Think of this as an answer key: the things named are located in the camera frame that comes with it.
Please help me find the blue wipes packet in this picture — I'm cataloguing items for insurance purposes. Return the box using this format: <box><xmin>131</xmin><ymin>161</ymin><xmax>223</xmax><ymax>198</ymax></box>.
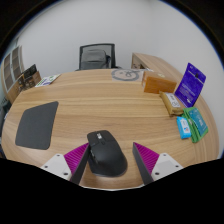
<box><xmin>176</xmin><ymin>116</ymin><xmax>192</xmax><ymax>140</ymax></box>

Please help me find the orange-brown box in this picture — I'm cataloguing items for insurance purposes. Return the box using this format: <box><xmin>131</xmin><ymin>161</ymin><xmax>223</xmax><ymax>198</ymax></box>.
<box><xmin>142</xmin><ymin>70</ymin><xmax>178</xmax><ymax>95</ymax></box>

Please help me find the grey backpack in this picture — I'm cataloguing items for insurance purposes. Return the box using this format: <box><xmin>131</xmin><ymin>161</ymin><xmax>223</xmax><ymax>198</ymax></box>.
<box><xmin>80</xmin><ymin>49</ymin><xmax>113</xmax><ymax>70</ymax></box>

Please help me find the black printed box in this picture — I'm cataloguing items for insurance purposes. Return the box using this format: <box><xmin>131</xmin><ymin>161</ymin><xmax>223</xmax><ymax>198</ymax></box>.
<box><xmin>22</xmin><ymin>63</ymin><xmax>38</xmax><ymax>79</ymax></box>

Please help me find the black mesh office chair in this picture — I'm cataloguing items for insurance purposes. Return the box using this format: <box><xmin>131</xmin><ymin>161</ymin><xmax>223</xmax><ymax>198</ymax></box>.
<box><xmin>76</xmin><ymin>43</ymin><xmax>122</xmax><ymax>71</ymax></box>

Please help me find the brown printed cardboard box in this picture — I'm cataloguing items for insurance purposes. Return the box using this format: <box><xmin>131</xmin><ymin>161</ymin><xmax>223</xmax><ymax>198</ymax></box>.
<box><xmin>24</xmin><ymin>71</ymin><xmax>43</xmax><ymax>88</ymax></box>

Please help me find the small brown cardboard box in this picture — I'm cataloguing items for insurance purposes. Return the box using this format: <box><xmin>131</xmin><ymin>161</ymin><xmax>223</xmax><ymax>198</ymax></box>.
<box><xmin>17</xmin><ymin>74</ymin><xmax>28</xmax><ymax>93</ymax></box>

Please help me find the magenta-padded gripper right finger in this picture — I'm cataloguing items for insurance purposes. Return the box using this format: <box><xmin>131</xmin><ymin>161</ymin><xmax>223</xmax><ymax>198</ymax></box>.
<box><xmin>132</xmin><ymin>142</ymin><xmax>184</xmax><ymax>185</ymax></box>

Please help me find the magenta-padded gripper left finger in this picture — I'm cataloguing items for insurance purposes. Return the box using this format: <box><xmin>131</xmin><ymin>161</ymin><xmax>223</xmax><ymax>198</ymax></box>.
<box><xmin>40</xmin><ymin>142</ymin><xmax>92</xmax><ymax>185</ymax></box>

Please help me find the green packet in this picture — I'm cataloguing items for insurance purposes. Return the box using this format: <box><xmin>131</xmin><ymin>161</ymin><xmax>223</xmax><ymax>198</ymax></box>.
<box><xmin>181</xmin><ymin>107</ymin><xmax>210</xmax><ymax>144</ymax></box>

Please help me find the teal printed packet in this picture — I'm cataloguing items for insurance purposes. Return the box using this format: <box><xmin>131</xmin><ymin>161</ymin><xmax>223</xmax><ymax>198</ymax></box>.
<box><xmin>187</xmin><ymin>107</ymin><xmax>208</xmax><ymax>137</ymax></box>

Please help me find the black computer mouse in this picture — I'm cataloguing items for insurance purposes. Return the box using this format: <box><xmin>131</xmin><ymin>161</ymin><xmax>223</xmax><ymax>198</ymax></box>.
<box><xmin>86</xmin><ymin>129</ymin><xmax>129</xmax><ymax>178</ymax></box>

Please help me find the white green printed leaflet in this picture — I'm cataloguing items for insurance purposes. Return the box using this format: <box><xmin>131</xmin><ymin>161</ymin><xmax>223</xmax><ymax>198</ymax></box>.
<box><xmin>34</xmin><ymin>73</ymin><xmax>62</xmax><ymax>88</ymax></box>

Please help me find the wooden shelf unit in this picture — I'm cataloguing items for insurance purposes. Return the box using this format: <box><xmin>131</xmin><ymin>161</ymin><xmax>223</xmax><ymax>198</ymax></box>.
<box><xmin>0</xmin><ymin>45</ymin><xmax>25</xmax><ymax>104</ymax></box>

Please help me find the purple standing card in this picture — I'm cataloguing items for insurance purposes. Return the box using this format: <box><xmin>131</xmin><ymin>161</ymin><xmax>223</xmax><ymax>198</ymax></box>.
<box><xmin>174</xmin><ymin>62</ymin><xmax>207</xmax><ymax>108</ymax></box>

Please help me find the tan packet with white label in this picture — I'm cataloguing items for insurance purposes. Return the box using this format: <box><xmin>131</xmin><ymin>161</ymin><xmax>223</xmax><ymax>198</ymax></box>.
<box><xmin>159</xmin><ymin>91</ymin><xmax>185</xmax><ymax>117</ymax></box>

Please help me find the dark grey mouse pad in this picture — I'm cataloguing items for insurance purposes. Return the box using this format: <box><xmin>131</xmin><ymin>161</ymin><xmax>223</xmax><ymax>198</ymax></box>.
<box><xmin>14</xmin><ymin>101</ymin><xmax>60</xmax><ymax>151</ymax></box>

